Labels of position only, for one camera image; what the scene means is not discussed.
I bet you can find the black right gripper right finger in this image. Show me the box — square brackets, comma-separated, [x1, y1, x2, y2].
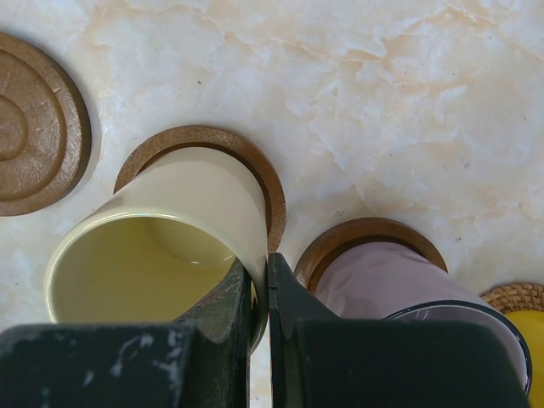
[268, 253, 531, 407]

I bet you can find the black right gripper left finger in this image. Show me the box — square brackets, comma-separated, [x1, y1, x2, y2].
[1, 262, 251, 407]

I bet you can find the purple mug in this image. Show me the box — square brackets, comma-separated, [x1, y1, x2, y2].
[315, 242, 532, 392]

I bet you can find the cream cartoon mug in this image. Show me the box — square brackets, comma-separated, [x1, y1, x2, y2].
[44, 147, 268, 346]

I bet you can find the reddish brown wooden coaster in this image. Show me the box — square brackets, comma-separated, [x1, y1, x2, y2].
[294, 217, 448, 293]

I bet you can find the light woven round coaster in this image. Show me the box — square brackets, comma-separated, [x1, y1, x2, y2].
[480, 282, 544, 315]

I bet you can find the yellow mug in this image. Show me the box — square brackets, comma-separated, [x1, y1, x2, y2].
[507, 310, 543, 407]

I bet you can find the dark brown wooden coaster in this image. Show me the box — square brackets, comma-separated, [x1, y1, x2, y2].
[1, 33, 92, 217]

